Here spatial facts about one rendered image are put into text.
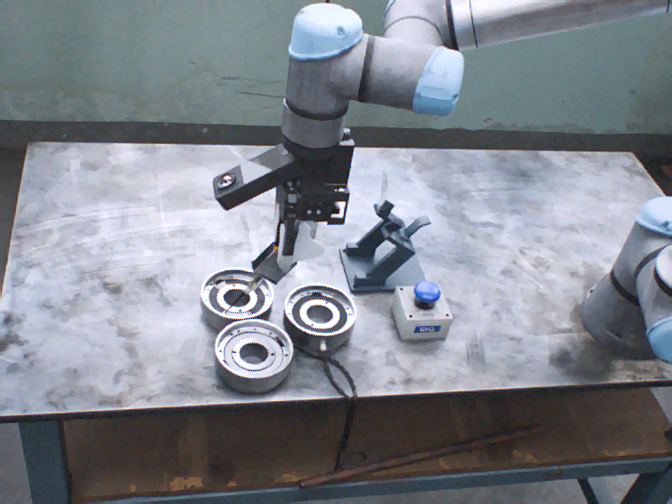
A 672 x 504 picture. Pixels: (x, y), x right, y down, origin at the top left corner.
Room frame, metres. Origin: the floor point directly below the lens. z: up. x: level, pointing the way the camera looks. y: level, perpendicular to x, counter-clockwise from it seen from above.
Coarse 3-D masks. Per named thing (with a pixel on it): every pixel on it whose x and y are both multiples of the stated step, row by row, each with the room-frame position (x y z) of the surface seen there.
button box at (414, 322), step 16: (400, 288) 0.90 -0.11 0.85; (400, 304) 0.88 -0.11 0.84; (416, 304) 0.87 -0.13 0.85; (432, 304) 0.88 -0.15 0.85; (400, 320) 0.86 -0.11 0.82; (416, 320) 0.85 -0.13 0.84; (432, 320) 0.85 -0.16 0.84; (448, 320) 0.86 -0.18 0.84; (400, 336) 0.85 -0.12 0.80; (416, 336) 0.85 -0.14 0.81; (432, 336) 0.85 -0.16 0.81
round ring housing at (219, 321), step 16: (224, 272) 0.88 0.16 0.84; (240, 272) 0.89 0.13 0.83; (208, 288) 0.84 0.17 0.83; (224, 288) 0.85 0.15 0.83; (240, 288) 0.86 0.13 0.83; (272, 288) 0.86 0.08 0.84; (208, 304) 0.81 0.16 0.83; (224, 304) 0.82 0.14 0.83; (272, 304) 0.83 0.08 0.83; (208, 320) 0.79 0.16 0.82; (224, 320) 0.78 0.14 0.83; (240, 320) 0.79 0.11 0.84
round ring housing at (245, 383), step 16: (256, 320) 0.79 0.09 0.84; (224, 336) 0.76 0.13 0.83; (272, 336) 0.77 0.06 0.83; (288, 336) 0.77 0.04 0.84; (240, 352) 0.74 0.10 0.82; (256, 352) 0.76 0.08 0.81; (272, 352) 0.75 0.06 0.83; (288, 352) 0.75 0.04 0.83; (224, 368) 0.70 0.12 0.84; (256, 368) 0.71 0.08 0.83; (288, 368) 0.72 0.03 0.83; (240, 384) 0.69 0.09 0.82; (256, 384) 0.69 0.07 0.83; (272, 384) 0.70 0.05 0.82
